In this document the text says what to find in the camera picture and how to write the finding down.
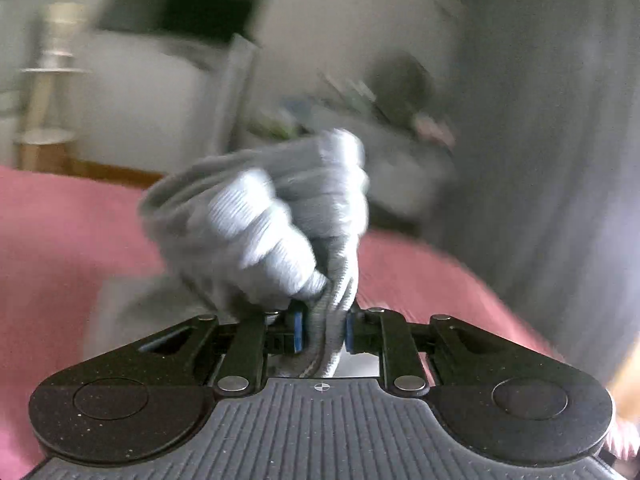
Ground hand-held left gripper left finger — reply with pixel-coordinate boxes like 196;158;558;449
100;310;307;397

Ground white door frame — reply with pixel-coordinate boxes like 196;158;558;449
212;34;262;163

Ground round vanity mirror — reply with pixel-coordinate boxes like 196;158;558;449
377;54;437;122

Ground grey vanity desk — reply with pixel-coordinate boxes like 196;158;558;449
310;72;456;161

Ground wooden tripod side table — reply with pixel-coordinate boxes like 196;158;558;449
14;52;92;173

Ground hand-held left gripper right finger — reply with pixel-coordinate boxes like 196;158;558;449
344;309;542;395

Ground grey curtain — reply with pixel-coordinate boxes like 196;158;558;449
435;0;640;386

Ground pink ribbed blanket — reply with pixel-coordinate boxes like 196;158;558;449
0;164;640;480

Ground grey sweat pants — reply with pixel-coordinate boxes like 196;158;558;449
84;127;372;380

